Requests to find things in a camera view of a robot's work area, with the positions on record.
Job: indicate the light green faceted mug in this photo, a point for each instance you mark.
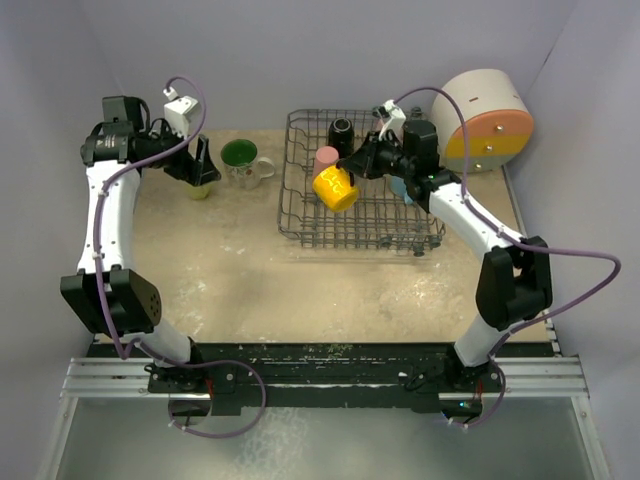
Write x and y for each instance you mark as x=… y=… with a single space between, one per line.
x=200 y=192

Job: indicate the black cup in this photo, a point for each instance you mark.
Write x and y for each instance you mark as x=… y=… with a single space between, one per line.
x=340 y=136

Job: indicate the grey wire dish rack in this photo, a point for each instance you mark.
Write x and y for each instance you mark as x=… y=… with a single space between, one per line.
x=379 y=219

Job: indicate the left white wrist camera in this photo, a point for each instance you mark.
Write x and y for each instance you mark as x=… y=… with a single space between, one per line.
x=179 y=111

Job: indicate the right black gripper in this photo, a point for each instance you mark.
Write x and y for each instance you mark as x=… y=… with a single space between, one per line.
x=364 y=161

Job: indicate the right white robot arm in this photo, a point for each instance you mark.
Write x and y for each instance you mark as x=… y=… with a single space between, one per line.
x=514 y=284

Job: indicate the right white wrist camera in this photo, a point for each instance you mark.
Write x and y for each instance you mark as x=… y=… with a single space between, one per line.
x=391 y=118

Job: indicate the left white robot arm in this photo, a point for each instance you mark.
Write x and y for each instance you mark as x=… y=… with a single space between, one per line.
x=106 y=293

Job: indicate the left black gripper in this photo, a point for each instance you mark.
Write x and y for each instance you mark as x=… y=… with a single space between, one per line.
x=198 y=171

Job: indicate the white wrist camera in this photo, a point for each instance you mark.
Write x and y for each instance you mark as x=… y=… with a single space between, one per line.
x=391 y=118
x=179 y=111

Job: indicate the round three-drawer storage box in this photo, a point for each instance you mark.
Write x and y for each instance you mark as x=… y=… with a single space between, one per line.
x=487 y=127

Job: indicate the light blue mug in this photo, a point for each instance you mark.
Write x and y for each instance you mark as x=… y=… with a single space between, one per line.
x=398 y=188

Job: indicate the yellow mug black handle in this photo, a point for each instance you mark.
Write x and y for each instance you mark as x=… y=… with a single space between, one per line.
x=333 y=187

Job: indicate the white floral mug green inside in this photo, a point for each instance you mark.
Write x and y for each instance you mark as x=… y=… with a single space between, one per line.
x=243 y=165

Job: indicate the pink handleless tumbler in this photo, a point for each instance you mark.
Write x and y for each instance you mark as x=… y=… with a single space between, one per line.
x=324 y=157

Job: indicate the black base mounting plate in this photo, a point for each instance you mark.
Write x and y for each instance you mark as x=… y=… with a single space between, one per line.
x=421 y=377

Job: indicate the aluminium rail frame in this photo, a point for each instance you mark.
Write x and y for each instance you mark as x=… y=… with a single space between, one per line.
x=227 y=275

